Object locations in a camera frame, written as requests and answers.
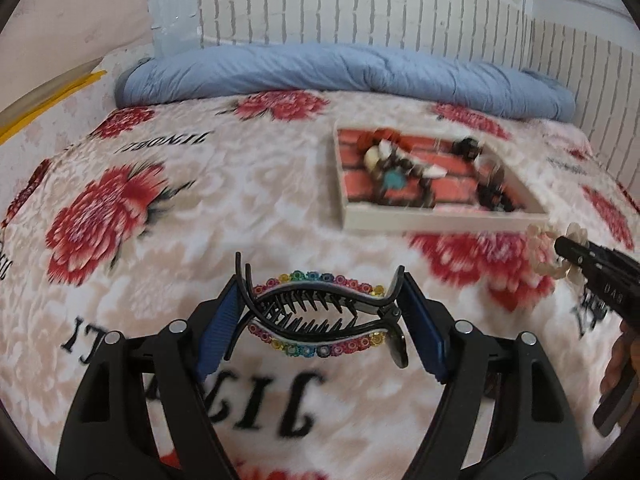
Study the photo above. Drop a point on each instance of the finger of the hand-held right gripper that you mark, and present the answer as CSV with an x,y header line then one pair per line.
x,y
610,292
590,252

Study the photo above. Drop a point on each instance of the cream tray with red lining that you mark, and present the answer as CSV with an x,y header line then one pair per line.
x,y
360,190

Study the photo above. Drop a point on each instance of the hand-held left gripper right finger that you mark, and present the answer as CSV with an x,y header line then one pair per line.
x,y
424,327

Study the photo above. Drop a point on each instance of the clear plastic sheet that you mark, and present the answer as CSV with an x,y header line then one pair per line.
x,y
172,10

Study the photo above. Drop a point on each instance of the rainbow rhinestone black hair clip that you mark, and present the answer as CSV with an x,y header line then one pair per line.
x,y
320,278

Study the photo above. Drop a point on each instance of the red floral fleece blanket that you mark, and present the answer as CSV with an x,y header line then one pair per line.
x,y
225,200

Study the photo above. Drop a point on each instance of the pink patterned mattress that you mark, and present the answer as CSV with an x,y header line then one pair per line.
x,y
75,10

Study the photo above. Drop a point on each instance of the yellow cloth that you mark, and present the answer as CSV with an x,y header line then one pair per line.
x,y
55,102

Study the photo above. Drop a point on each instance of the cream and teal hair clip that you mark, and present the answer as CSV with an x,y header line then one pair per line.
x,y
395,180

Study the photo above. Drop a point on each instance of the blue rolled quilt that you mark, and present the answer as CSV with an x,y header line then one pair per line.
x,y
325,72

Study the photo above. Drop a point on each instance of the orange fabric scrunchie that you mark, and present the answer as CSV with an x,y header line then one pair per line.
x,y
382,137

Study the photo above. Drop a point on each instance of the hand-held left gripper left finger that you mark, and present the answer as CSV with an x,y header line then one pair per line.
x,y
220,332

